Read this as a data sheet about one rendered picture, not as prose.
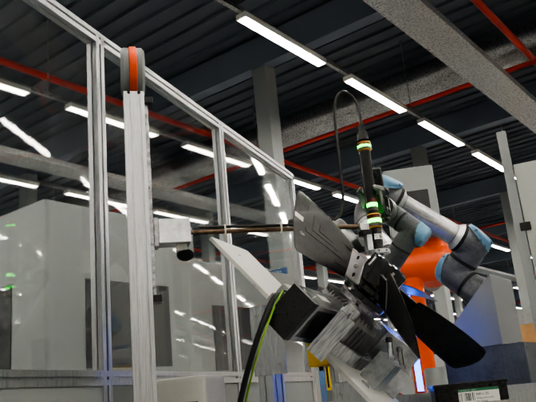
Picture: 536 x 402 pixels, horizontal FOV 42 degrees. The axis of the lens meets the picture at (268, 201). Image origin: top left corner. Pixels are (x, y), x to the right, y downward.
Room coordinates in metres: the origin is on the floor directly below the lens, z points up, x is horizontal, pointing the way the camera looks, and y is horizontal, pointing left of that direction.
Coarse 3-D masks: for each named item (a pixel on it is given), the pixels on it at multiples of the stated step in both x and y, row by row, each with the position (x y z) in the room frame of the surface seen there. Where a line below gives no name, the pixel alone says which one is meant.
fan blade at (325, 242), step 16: (304, 208) 1.82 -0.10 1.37; (320, 208) 1.88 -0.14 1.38; (304, 224) 1.79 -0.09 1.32; (320, 224) 1.84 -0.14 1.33; (304, 240) 1.77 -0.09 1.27; (320, 240) 1.83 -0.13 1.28; (336, 240) 1.88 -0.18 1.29; (320, 256) 1.82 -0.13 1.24; (336, 256) 1.87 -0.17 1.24; (336, 272) 1.88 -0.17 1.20
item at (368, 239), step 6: (360, 228) 2.06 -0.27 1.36; (366, 228) 2.06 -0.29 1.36; (360, 234) 2.08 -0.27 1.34; (366, 234) 2.06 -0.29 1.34; (366, 240) 2.06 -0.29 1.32; (366, 246) 2.07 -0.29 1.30; (372, 246) 2.06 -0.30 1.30; (372, 252) 2.05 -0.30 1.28; (378, 252) 2.05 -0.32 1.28; (384, 252) 2.06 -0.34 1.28; (390, 252) 2.07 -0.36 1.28
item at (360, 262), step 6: (354, 252) 1.93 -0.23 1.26; (354, 258) 1.93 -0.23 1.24; (360, 258) 1.95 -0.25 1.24; (360, 264) 1.95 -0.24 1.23; (348, 270) 1.91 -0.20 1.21; (354, 270) 1.93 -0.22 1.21; (360, 270) 1.95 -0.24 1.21; (348, 276) 1.91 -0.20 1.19; (354, 276) 1.93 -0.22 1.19; (360, 276) 1.95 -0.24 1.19; (354, 282) 1.93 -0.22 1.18
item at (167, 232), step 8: (160, 224) 1.89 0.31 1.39; (168, 224) 1.90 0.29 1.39; (176, 224) 1.91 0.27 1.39; (184, 224) 1.91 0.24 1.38; (160, 232) 1.89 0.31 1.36; (168, 232) 1.90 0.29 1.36; (176, 232) 1.91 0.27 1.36; (184, 232) 1.91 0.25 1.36; (160, 240) 1.89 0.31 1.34; (168, 240) 1.90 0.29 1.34; (176, 240) 1.90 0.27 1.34; (184, 240) 1.91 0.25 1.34
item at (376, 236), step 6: (360, 126) 2.07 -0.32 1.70; (360, 132) 2.07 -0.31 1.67; (366, 132) 2.07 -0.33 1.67; (360, 138) 2.07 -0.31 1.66; (366, 138) 2.07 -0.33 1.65; (372, 228) 2.07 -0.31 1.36; (378, 228) 2.07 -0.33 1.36; (372, 234) 2.07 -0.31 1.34; (378, 234) 2.06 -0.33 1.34; (372, 240) 2.07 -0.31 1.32; (378, 240) 2.06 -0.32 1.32; (378, 246) 2.07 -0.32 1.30
